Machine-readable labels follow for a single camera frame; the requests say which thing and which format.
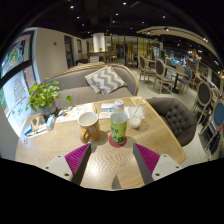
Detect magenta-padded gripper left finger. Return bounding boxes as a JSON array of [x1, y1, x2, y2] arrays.
[[41, 142, 92, 186]]

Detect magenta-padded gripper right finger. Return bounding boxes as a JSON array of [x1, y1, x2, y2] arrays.
[[131, 142, 184, 186]]

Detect clear green-labelled drink bottle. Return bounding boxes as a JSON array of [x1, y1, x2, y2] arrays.
[[109, 99, 129, 145]]

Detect brown mug with white inside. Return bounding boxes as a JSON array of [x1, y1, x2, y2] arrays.
[[77, 111, 101, 144]]

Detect clear plastic cup with straw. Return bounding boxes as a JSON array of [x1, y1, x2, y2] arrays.
[[127, 99, 147, 130]]

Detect small light blue box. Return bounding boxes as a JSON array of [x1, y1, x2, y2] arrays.
[[45, 113, 57, 131]]

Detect white printed leaflets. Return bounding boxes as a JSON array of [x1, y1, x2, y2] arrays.
[[55, 103, 98, 124]]

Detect dark tufted armchair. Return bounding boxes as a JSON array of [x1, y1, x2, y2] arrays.
[[145, 97, 198, 148]]

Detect blue white booklet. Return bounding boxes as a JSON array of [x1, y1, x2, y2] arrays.
[[22, 123, 48, 139]]

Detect wooden card stand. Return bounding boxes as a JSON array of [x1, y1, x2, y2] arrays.
[[30, 113, 48, 132]]

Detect yellow white square card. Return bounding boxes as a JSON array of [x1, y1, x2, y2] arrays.
[[130, 96, 146, 106]]

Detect green potted plant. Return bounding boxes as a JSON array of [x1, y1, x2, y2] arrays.
[[26, 77, 73, 116]]

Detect grey white chevron pillow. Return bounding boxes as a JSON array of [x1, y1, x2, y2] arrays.
[[84, 65, 128, 95]]

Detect group of oval-backed chairs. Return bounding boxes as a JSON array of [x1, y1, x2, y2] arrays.
[[136, 53, 224, 158]]

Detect white round column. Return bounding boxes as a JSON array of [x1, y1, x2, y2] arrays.
[[92, 32, 106, 53]]

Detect group of ceiling lights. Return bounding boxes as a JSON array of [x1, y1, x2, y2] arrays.
[[68, 1, 208, 38]]

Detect grey sofa with wooden frame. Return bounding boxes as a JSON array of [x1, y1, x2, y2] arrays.
[[43, 61, 140, 109]]

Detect framed wall poster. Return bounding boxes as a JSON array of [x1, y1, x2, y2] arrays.
[[0, 33, 34, 78]]

